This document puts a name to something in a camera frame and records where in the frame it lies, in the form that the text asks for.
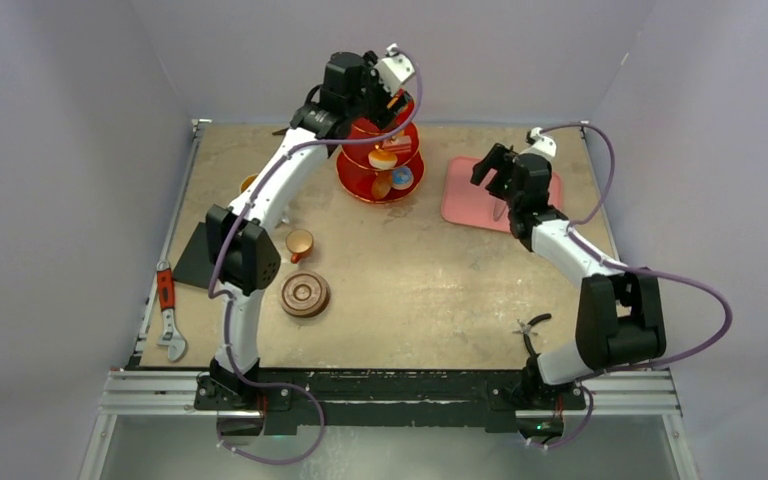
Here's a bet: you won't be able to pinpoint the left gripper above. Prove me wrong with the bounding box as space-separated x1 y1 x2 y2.
346 53 410 129

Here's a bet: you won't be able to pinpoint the pink layered cake slice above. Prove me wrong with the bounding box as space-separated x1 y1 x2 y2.
381 134 413 155

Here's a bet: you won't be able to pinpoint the yellow frosted donut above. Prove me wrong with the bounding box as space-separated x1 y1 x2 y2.
367 149 398 171

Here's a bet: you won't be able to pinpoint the red three-tier cake stand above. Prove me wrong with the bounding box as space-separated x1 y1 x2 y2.
336 100 425 204

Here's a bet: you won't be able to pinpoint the pink serving tray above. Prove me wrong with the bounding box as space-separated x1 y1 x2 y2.
441 157 567 240

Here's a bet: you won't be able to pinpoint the blue frosted donut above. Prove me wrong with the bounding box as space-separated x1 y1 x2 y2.
390 165 414 191

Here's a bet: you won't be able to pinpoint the brown bread roll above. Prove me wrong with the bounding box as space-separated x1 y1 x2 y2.
370 171 392 201

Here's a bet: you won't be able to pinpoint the white mug with tea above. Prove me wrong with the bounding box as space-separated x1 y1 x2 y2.
239 172 293 230

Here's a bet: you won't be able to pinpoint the small copper cup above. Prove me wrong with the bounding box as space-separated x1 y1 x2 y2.
285 229 315 264

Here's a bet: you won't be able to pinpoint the black serving tongs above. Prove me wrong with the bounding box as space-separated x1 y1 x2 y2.
492 199 507 222

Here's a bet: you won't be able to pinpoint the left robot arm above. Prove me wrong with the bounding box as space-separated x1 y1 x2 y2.
205 44 422 409

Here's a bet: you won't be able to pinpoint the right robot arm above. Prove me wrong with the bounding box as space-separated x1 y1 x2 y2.
470 143 666 407

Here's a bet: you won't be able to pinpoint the round brown wooden lid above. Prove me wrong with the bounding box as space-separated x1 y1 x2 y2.
279 270 331 319

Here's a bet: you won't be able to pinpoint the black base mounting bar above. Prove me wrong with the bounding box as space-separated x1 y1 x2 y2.
194 367 586 435

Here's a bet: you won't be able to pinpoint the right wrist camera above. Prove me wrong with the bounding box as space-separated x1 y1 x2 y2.
524 127 557 161

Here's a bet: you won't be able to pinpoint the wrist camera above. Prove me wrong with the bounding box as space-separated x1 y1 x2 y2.
374 43 417 96
524 127 557 161

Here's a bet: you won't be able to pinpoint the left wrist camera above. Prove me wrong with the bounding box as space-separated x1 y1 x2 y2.
374 43 417 96

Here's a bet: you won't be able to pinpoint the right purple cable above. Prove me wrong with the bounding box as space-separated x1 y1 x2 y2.
523 122 734 453

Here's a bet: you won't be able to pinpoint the black-handled pliers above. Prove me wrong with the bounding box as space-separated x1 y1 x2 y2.
513 313 553 358

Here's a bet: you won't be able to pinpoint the red-handled adjustable wrench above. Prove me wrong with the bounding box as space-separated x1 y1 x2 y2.
156 260 187 363

